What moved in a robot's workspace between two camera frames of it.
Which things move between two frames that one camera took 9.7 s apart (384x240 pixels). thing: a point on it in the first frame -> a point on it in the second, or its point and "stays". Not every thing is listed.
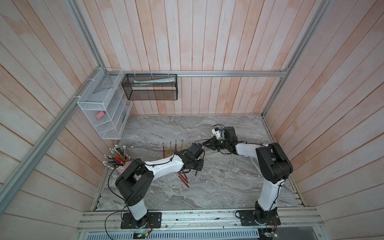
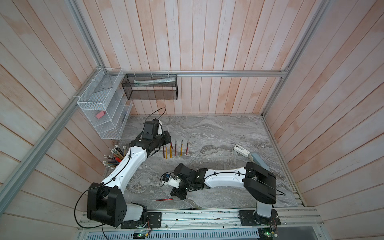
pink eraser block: x=100 y=114 stays
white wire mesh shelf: x=105 y=105 stays
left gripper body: x=197 y=164 -> x=161 y=139
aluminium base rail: x=295 y=220 stays
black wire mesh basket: x=151 y=87 stays
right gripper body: x=217 y=144 -> x=184 y=187
